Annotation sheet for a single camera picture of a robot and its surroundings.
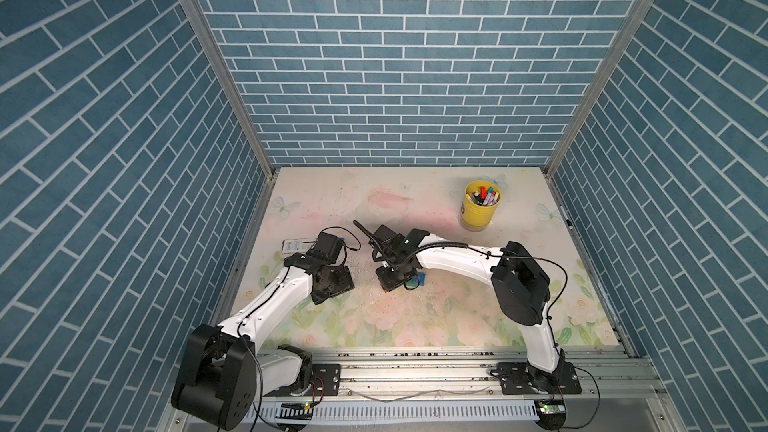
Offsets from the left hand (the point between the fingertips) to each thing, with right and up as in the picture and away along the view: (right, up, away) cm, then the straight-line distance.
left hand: (350, 287), depth 85 cm
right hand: (+10, 0, +2) cm, 11 cm away
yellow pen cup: (+41, +25, +14) cm, 50 cm away
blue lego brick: (+21, +1, +5) cm, 22 cm away
